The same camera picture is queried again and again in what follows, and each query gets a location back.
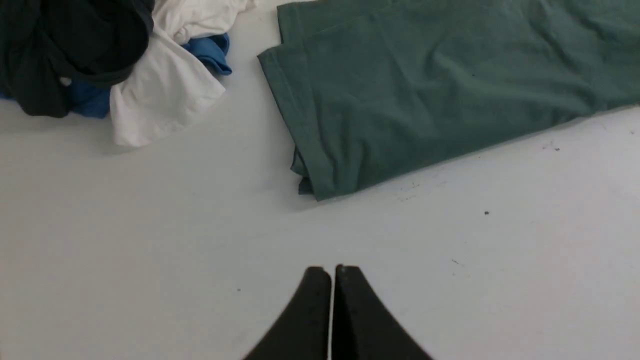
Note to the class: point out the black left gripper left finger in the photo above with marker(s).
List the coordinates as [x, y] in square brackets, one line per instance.
[301, 331]

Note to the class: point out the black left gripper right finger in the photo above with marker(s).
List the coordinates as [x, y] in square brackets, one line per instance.
[363, 328]

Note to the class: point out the green long-sleeved shirt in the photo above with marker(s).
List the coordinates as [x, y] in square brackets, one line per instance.
[370, 90]

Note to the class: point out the white crumpled shirt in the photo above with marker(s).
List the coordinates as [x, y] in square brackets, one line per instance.
[169, 89]

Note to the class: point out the blue crumpled garment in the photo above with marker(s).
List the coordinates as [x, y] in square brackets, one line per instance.
[90, 101]

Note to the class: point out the black crumpled garment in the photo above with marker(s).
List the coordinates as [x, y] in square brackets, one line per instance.
[46, 45]

